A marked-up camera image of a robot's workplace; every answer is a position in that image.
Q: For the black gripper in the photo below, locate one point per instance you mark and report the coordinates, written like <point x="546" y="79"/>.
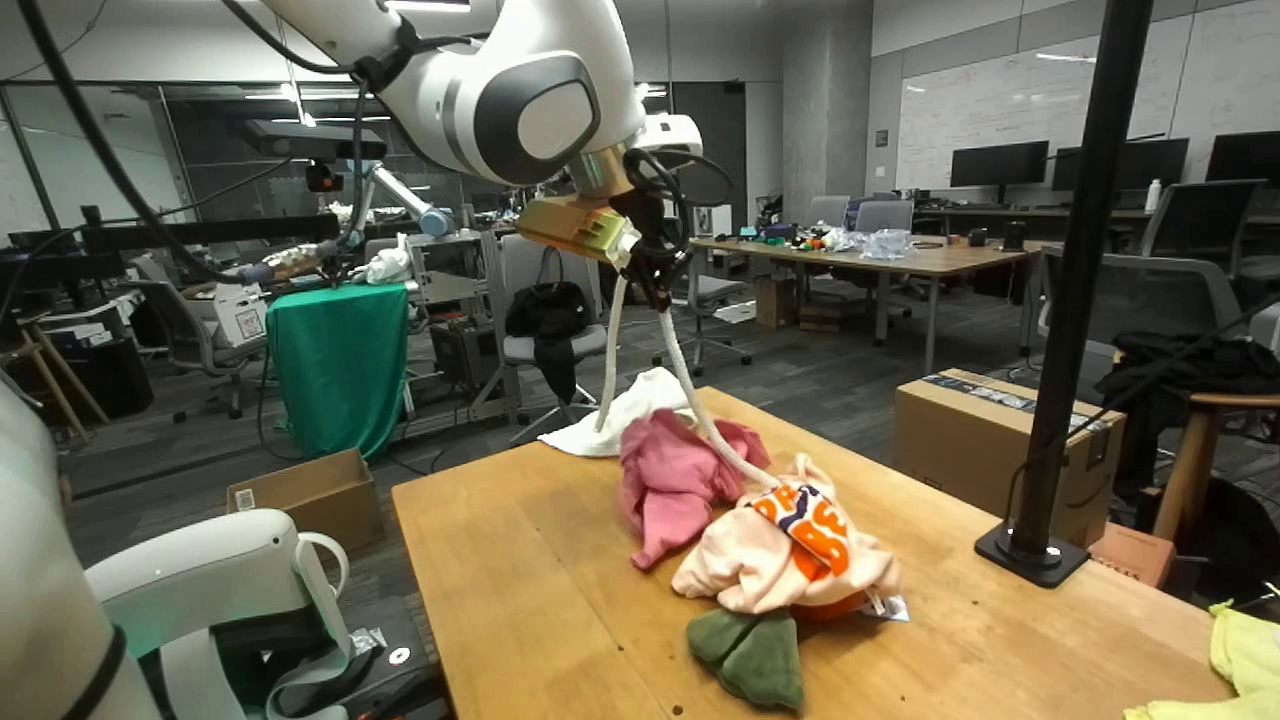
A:
<point x="657" y="221"/>

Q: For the white ribbed towel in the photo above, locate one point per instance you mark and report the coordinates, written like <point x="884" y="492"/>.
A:
<point x="625" y="420"/>

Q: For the pale pink cloth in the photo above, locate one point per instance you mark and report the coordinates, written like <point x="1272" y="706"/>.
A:
<point x="747" y="552"/>

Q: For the yellow-green cloth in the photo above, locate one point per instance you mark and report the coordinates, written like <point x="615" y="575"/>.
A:
<point x="1240" y="665"/>

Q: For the white blue background robot arm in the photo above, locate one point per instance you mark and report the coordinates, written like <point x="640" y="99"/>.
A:
<point x="400" y="201"/>

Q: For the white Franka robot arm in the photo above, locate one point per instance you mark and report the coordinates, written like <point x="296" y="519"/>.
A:
<point x="505" y="92"/>

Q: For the black office chair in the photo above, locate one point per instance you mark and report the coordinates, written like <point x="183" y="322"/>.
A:
<point x="713" y="300"/>

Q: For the black handbag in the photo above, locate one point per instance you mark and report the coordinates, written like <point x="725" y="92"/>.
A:
<point x="548" y="310"/>

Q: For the white swivel chair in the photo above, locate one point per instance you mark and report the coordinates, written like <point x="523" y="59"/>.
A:
<point x="554" y="354"/>

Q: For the long wooden office table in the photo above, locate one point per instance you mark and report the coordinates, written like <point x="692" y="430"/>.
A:
<point x="934" y="261"/>

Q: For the green cloth drape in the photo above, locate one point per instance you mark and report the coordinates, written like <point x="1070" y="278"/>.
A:
<point x="334" y="374"/>

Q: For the cardboard box with black tape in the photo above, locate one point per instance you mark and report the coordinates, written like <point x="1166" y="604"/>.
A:
<point x="962" y="455"/>

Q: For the black computer monitor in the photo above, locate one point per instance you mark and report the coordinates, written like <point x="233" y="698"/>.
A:
<point x="1245" y="158"/>
<point x="1147" y="162"/>
<point x="1000" y="162"/>

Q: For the small open cardboard box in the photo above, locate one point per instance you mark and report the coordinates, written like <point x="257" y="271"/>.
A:
<point x="322" y="501"/>

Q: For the black pole stand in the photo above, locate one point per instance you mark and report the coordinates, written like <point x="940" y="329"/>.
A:
<point x="1065" y="335"/>

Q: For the white paper sign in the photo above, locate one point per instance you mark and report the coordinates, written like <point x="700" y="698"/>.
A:
<point x="240" y="305"/>

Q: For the grey office chair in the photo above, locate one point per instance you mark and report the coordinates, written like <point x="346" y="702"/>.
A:
<point x="1160" y="295"/>

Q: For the black garment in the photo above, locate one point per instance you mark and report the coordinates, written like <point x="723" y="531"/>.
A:
<point x="1185" y="364"/>

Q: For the black mesh chair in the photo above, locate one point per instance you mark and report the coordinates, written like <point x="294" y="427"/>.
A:
<point x="1207" y="221"/>

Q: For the wooden stool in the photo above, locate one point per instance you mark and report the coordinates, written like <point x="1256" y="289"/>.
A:
<point x="1185" y="466"/>

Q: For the black stereo camera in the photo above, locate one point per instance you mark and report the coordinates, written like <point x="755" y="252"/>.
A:
<point x="322" y="140"/>

